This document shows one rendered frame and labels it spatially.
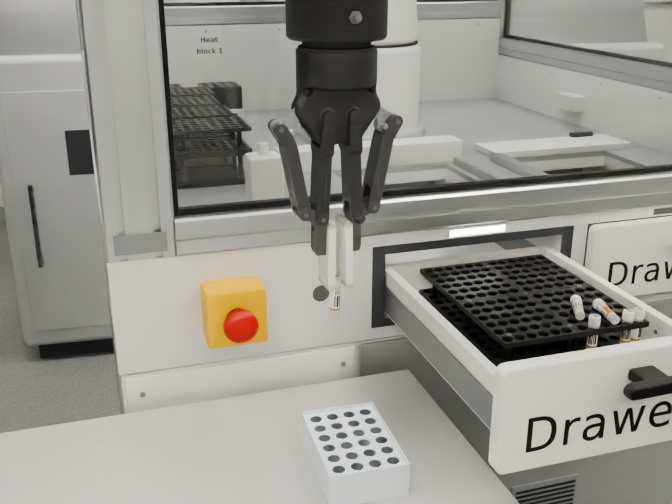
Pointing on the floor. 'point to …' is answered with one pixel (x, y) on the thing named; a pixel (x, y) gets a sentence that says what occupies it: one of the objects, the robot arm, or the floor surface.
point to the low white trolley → (238, 451)
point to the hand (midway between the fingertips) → (336, 252)
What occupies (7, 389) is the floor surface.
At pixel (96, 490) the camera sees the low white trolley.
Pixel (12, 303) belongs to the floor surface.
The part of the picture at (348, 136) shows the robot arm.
